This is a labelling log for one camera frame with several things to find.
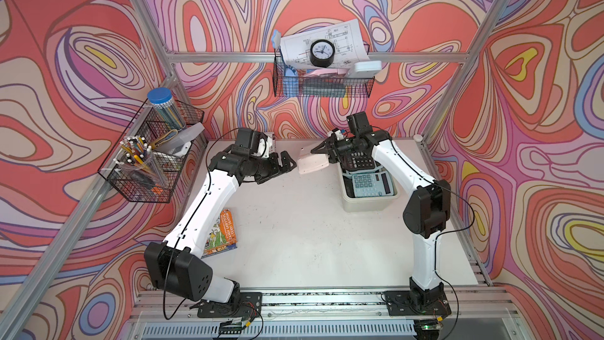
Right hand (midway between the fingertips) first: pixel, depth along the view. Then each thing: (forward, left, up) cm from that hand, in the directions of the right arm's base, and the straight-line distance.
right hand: (313, 158), depth 82 cm
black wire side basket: (-6, +44, +8) cm, 45 cm away
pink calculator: (-1, +2, -1) cm, 2 cm away
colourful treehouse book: (-19, +34, -19) cm, 44 cm away
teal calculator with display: (-3, -23, -14) cm, 27 cm away
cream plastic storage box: (-10, -20, -16) cm, 28 cm away
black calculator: (+7, -19, -11) cm, 23 cm away
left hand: (-6, +9, +3) cm, 11 cm away
